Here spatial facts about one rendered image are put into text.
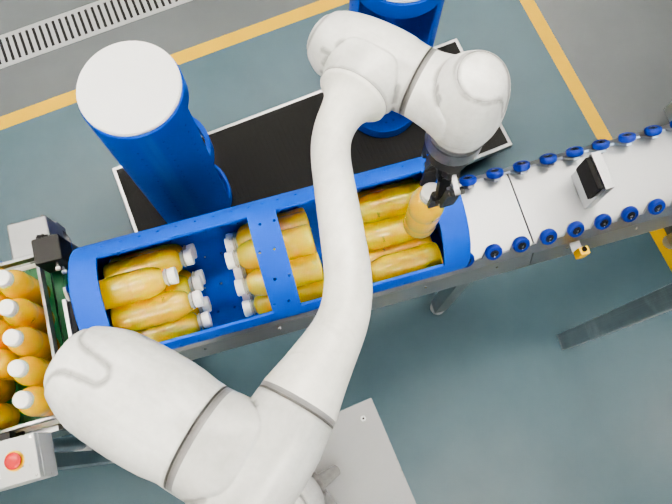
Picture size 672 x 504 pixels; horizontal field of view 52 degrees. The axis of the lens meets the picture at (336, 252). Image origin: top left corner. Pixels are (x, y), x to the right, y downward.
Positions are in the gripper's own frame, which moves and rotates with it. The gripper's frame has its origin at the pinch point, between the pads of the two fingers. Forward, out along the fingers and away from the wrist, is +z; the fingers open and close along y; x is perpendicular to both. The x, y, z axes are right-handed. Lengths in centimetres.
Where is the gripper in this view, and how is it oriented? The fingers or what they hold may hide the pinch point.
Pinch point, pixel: (433, 187)
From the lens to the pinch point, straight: 128.8
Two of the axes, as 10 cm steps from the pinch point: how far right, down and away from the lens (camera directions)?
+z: -0.1, 2.6, 9.7
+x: -9.6, 2.6, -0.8
